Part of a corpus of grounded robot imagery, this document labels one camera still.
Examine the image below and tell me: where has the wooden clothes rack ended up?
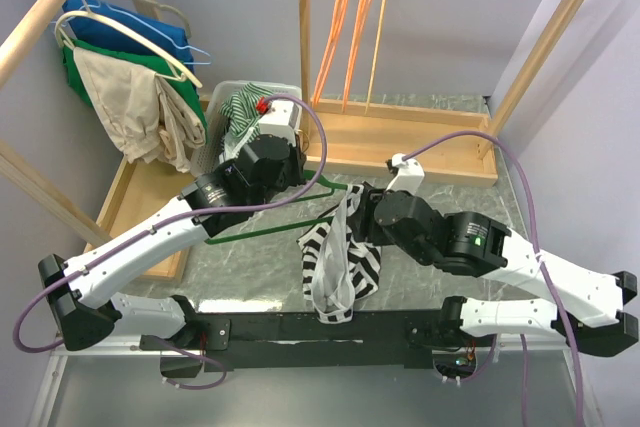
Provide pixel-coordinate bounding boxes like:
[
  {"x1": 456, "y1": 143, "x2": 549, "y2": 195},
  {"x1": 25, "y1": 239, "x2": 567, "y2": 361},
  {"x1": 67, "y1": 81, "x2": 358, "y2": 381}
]
[
  {"x1": 1, "y1": 0, "x2": 192, "y2": 290},
  {"x1": 298, "y1": 0, "x2": 585, "y2": 176}
]

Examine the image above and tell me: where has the green hanger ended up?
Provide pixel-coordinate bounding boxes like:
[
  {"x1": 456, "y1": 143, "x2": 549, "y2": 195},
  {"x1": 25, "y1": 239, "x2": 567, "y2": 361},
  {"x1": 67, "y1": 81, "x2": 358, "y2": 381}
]
[{"x1": 204, "y1": 169, "x2": 351, "y2": 247}]

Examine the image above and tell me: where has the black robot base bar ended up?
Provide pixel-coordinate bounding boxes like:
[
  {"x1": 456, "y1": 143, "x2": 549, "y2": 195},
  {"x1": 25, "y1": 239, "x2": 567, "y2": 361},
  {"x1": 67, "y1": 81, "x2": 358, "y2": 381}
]
[{"x1": 168, "y1": 308, "x2": 491, "y2": 371}]

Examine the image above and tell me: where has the blue folded garment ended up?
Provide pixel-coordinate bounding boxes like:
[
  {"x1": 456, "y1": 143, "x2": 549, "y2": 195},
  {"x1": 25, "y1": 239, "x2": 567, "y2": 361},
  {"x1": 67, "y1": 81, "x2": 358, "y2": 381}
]
[{"x1": 62, "y1": 0, "x2": 194, "y2": 73}]

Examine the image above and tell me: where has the beige cloth garment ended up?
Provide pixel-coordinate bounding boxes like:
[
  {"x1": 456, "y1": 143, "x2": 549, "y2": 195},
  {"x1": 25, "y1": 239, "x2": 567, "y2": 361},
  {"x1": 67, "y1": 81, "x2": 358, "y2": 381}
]
[{"x1": 72, "y1": 47, "x2": 206, "y2": 173}]

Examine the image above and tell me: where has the yellow hanger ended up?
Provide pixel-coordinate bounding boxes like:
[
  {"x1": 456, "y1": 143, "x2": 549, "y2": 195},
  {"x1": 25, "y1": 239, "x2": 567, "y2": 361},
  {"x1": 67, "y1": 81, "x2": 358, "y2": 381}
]
[{"x1": 365, "y1": 0, "x2": 387, "y2": 115}]

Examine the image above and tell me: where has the cream white hanger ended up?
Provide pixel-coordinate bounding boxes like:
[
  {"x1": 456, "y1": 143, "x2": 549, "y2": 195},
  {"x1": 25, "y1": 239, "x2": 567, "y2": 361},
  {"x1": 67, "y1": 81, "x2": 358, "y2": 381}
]
[{"x1": 53, "y1": 10, "x2": 205, "y2": 88}]

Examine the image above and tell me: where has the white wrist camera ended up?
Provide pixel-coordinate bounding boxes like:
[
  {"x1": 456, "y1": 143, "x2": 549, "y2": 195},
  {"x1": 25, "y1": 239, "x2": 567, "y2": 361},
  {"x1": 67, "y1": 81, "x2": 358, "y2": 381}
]
[
  {"x1": 256, "y1": 98, "x2": 301, "y2": 146},
  {"x1": 386, "y1": 153, "x2": 425, "y2": 194}
]

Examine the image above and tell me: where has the left wooden clothes rack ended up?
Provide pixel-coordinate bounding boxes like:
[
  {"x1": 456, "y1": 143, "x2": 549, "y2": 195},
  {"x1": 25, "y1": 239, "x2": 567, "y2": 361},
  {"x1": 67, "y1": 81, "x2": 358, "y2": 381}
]
[{"x1": 1, "y1": 0, "x2": 192, "y2": 290}]

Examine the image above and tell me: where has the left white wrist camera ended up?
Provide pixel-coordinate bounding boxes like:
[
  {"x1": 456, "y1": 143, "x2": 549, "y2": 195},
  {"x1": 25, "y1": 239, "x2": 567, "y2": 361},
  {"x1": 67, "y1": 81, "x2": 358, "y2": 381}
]
[{"x1": 256, "y1": 98, "x2": 301, "y2": 146}]

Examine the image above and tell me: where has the green garment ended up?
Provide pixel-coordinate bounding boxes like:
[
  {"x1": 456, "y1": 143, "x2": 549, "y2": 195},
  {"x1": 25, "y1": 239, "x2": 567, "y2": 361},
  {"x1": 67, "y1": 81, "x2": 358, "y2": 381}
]
[{"x1": 62, "y1": 40, "x2": 207, "y2": 128}]

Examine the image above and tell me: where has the orange plastic hanger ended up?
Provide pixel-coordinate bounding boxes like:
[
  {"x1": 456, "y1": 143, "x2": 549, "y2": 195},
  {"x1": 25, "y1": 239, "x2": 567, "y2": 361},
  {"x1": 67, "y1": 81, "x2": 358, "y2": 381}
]
[{"x1": 311, "y1": 0, "x2": 349, "y2": 108}]

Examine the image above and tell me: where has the white perforated plastic basket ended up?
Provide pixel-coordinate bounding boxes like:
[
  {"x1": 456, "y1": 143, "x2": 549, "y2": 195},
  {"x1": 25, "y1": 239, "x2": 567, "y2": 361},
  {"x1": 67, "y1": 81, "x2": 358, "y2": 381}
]
[{"x1": 191, "y1": 80, "x2": 302, "y2": 176}]

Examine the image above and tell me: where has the light blue wire hanger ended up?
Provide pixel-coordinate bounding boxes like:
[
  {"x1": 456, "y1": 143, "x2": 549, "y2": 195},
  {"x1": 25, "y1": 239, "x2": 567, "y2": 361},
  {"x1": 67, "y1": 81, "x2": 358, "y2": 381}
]
[{"x1": 62, "y1": 0, "x2": 212, "y2": 71}]

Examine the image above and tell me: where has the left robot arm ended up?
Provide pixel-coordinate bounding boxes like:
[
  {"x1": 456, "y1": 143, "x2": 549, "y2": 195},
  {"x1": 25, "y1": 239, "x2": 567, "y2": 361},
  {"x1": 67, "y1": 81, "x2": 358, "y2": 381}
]
[{"x1": 38, "y1": 134, "x2": 306, "y2": 351}]

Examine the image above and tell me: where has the right wooden clothes rack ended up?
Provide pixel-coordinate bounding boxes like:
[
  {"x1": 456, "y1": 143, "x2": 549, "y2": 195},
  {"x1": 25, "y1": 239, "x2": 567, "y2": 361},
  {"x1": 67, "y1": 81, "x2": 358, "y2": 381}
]
[{"x1": 298, "y1": 0, "x2": 585, "y2": 176}]

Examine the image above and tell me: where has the aluminium rail frame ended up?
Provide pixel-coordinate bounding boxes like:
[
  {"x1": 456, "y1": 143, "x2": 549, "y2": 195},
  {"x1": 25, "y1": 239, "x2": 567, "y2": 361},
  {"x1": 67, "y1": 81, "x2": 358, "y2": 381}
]
[{"x1": 30, "y1": 343, "x2": 574, "y2": 426}]

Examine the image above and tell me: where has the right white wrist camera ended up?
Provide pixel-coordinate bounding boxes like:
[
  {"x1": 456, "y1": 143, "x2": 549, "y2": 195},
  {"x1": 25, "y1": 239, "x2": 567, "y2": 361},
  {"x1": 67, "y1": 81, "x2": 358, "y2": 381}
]
[{"x1": 386, "y1": 153, "x2": 425, "y2": 194}]

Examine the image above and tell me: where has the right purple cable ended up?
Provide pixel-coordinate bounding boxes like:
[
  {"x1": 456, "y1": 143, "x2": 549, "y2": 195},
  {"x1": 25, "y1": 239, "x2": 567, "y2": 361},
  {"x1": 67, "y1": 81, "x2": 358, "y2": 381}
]
[{"x1": 409, "y1": 130, "x2": 585, "y2": 427}]

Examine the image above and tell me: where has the green white striped tank top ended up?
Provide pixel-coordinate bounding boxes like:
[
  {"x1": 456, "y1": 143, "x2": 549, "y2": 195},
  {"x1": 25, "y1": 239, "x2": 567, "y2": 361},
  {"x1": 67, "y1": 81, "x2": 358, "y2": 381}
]
[{"x1": 220, "y1": 83, "x2": 272, "y2": 160}]

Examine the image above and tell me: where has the black white zebra garment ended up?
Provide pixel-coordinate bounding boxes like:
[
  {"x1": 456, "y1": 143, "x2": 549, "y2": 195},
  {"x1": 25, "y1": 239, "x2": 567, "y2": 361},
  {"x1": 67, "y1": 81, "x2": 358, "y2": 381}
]
[{"x1": 297, "y1": 183, "x2": 381, "y2": 325}]

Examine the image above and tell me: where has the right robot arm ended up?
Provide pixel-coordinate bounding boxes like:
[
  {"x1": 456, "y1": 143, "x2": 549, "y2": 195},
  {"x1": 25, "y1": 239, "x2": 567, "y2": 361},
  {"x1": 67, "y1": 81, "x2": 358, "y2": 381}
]
[{"x1": 350, "y1": 185, "x2": 639, "y2": 358}]

